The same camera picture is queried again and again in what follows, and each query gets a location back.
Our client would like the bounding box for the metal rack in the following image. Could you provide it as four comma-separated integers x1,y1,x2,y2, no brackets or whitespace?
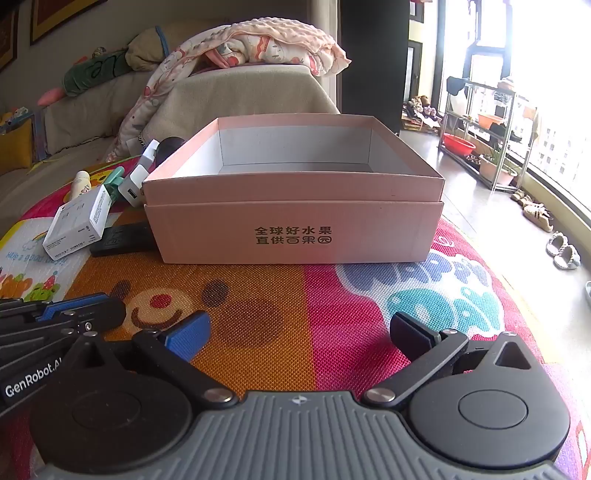
438,78,539,192

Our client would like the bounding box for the green plush toy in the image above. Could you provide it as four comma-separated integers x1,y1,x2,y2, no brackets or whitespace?
38,46,139,106

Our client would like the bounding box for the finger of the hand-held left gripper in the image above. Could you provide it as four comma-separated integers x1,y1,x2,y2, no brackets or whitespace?
0,300,127,358
0,294,116,319

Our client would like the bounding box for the large framed picture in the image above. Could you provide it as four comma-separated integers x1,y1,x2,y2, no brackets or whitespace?
30,0,109,45

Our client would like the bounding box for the orange floor mat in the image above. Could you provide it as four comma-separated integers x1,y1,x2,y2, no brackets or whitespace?
27,154,139,176

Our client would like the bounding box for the black remote control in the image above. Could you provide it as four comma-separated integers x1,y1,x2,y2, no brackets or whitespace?
90,222,160,258

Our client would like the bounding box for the yellow cushion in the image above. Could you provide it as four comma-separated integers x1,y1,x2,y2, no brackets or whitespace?
0,107,37,175

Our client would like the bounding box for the pink printed blanket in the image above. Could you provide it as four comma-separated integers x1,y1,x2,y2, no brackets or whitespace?
105,21,348,162

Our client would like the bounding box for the potted plant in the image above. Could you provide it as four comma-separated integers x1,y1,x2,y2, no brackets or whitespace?
479,148,519,186

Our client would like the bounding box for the colourful play mat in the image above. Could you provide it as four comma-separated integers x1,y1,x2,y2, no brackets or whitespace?
0,157,583,480

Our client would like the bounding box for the beige pillow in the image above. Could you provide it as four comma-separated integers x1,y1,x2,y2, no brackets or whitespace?
124,25,185,72

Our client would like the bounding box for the red basin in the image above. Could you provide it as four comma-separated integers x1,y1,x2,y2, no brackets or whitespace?
442,134,476,156

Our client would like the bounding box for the white power adapter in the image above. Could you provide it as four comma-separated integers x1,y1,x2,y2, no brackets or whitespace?
139,140,161,172

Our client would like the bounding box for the beige covered sofa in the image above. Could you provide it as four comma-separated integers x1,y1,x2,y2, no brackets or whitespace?
0,18,342,222

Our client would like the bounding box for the small framed picture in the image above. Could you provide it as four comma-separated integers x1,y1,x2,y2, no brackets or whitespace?
0,7,20,72

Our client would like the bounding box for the dark tall cabinet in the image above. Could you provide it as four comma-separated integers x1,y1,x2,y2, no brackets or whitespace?
339,0,409,137

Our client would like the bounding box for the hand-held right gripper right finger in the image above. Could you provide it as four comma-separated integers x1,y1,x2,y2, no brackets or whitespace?
362,313,539,409

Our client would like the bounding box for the green plastic clip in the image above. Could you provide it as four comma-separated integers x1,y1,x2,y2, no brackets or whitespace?
98,166,126,200

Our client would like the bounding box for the pink cardboard box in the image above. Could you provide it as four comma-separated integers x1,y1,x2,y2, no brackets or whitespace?
142,115,445,265

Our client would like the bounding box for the beige sandal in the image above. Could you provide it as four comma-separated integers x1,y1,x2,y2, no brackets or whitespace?
523,203,555,233

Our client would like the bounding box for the cream tube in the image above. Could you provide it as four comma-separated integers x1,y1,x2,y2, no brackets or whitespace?
71,171,101,200

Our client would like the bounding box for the white printed carton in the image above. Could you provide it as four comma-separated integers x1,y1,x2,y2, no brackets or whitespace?
43,200,103,260
74,185,112,241

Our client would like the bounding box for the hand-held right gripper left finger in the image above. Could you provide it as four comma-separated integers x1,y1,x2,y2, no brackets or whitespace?
69,311,238,409

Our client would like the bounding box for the white sandal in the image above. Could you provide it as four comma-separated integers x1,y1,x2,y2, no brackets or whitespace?
546,232,570,257
554,244,581,271

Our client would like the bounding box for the white charger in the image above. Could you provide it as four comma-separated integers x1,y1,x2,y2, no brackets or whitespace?
119,161,155,207

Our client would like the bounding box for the pile of shoes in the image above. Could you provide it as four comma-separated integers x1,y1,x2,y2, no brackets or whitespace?
401,95,445,136

